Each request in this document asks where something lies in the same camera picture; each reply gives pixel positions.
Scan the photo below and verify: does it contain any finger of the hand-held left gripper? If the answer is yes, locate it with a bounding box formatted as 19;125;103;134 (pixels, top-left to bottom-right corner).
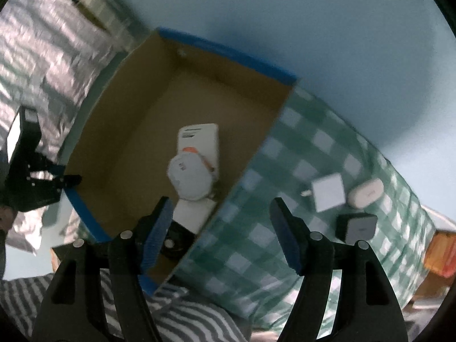
18;106;42;161
30;160;82;203

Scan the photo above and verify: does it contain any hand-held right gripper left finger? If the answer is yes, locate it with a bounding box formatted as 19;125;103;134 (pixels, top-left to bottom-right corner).
32;196;175;342

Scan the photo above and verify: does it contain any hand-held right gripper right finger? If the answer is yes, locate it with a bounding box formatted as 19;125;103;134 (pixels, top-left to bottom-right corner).
269;198;408;342

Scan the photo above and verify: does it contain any black round fan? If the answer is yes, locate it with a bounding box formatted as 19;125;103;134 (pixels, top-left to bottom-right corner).
160;221;196;261

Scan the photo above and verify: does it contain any white octagonal device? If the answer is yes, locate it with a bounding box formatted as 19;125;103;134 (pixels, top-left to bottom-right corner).
167;151;219;202

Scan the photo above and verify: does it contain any blue cardboard box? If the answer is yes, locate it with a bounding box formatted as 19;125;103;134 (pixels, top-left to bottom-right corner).
60;27;298;293

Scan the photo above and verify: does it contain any white package with orange shape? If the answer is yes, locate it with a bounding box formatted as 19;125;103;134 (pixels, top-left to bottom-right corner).
174;123;220;236

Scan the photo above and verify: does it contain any green checked cloth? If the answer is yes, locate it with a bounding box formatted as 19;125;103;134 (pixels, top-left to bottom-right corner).
170;85;437;333

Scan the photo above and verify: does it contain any white cube charger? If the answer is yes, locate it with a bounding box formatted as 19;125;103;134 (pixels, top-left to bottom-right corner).
302;173;346;213

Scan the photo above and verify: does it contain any silver foil mat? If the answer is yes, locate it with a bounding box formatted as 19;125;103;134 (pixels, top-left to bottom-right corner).
0;0;129;255

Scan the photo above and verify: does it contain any grey charger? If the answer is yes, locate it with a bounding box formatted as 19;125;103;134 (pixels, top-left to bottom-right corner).
337;213;379;243

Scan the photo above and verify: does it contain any white oval case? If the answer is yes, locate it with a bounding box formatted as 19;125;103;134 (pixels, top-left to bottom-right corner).
347;178;385;209

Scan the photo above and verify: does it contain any grey striped clothing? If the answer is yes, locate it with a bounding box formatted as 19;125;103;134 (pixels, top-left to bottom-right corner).
0;274;252;342

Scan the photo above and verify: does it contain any green striped fabric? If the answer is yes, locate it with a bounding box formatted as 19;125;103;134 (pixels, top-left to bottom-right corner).
53;0;152;45

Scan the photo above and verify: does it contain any orange juice bottle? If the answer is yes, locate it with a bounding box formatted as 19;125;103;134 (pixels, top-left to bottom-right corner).
423;230;456;279

